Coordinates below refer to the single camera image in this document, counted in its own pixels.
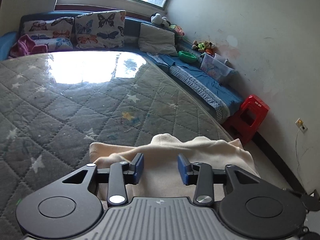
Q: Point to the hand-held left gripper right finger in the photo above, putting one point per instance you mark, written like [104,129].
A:
[182,168]

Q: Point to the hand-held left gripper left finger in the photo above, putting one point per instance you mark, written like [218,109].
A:
[138,167]

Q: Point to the cream garment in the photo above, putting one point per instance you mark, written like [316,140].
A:
[175,147]

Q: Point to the red plastic stool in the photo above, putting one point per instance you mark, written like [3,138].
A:
[250,115]

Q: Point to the blue sofa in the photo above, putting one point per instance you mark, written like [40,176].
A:
[207,85]

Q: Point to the clear plastic storage box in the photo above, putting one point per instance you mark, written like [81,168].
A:
[215,68]

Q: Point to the green plastic bowl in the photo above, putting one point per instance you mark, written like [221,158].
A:
[187,56]

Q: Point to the brown green plush toy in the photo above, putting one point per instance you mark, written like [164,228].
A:
[203,46]

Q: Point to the grey pillow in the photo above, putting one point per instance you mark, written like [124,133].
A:
[156,38]

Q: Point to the pink toy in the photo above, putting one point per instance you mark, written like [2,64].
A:
[178,30]

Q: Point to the butterfly print cushion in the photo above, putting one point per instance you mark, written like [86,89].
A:
[50,30]
[100,30]

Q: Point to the panda plush toy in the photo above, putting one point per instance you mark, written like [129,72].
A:
[157,18]

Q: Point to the maroon cloth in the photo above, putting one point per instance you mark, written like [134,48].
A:
[22,47]

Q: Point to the white wall socket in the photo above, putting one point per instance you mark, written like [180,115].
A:
[301,126]

